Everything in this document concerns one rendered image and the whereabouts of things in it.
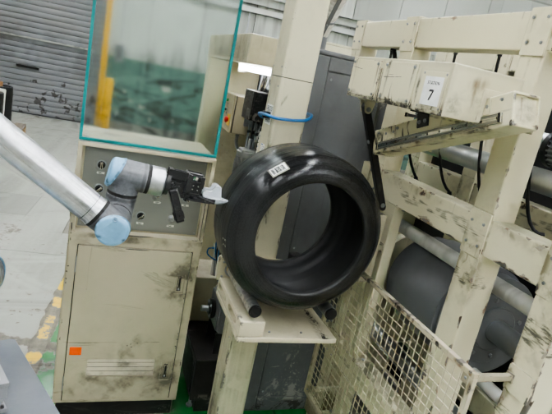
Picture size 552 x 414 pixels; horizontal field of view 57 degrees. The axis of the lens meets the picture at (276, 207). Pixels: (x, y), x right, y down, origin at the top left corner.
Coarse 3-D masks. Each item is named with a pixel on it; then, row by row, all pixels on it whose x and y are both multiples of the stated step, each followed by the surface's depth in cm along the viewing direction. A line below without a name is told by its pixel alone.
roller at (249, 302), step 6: (228, 270) 197; (234, 282) 188; (240, 288) 181; (240, 294) 179; (246, 294) 176; (246, 300) 173; (252, 300) 172; (246, 306) 171; (252, 306) 168; (258, 306) 169; (252, 312) 169; (258, 312) 169
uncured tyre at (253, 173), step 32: (256, 160) 169; (288, 160) 160; (320, 160) 162; (224, 192) 172; (256, 192) 158; (352, 192) 166; (224, 224) 163; (256, 224) 159; (352, 224) 196; (224, 256) 168; (256, 256) 193; (320, 256) 200; (352, 256) 190; (256, 288) 167; (288, 288) 191; (320, 288) 175
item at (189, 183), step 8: (168, 168) 158; (168, 176) 156; (176, 176) 157; (184, 176) 158; (192, 176) 157; (200, 176) 162; (168, 184) 155; (176, 184) 158; (184, 184) 159; (192, 184) 159; (200, 184) 158; (184, 192) 158; (192, 192) 160; (200, 192) 160; (192, 200) 159
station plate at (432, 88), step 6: (426, 78) 146; (432, 78) 144; (438, 78) 141; (426, 84) 146; (432, 84) 144; (438, 84) 141; (426, 90) 146; (432, 90) 143; (438, 90) 141; (426, 96) 146; (432, 96) 143; (438, 96) 141; (420, 102) 148; (426, 102) 145; (432, 102) 143; (438, 102) 140
